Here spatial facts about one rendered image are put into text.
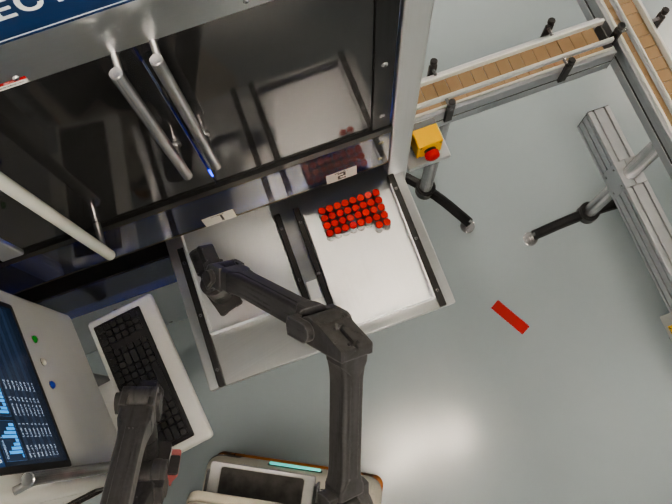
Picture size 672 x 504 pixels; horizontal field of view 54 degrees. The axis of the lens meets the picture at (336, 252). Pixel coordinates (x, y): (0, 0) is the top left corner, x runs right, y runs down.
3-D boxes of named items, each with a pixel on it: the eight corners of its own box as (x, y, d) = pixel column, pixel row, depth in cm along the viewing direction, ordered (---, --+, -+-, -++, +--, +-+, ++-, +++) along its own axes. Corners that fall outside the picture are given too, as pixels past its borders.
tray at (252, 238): (177, 223, 188) (174, 219, 185) (264, 192, 190) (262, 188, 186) (212, 335, 180) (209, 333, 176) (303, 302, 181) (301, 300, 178)
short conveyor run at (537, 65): (394, 148, 196) (397, 124, 180) (376, 103, 199) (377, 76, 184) (608, 73, 199) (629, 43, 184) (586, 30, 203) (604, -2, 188)
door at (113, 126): (23, 248, 153) (-177, 142, 96) (215, 181, 156) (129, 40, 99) (24, 250, 153) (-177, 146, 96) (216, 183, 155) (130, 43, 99)
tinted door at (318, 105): (217, 181, 156) (132, 39, 99) (389, 121, 158) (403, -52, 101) (217, 183, 155) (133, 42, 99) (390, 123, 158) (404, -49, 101)
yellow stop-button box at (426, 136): (406, 136, 184) (408, 125, 177) (431, 128, 184) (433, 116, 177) (416, 160, 182) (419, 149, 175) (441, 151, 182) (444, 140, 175)
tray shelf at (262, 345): (163, 230, 190) (161, 229, 188) (392, 150, 193) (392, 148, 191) (211, 391, 178) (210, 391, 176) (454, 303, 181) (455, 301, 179)
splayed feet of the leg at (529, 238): (519, 232, 274) (527, 222, 261) (630, 192, 277) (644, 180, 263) (527, 250, 272) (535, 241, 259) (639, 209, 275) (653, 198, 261)
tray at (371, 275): (304, 217, 187) (302, 213, 184) (390, 187, 188) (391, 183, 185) (343, 330, 179) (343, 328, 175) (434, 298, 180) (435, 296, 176)
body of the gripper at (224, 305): (222, 271, 172) (216, 264, 165) (243, 302, 170) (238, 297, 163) (201, 286, 171) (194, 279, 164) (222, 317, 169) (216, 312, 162)
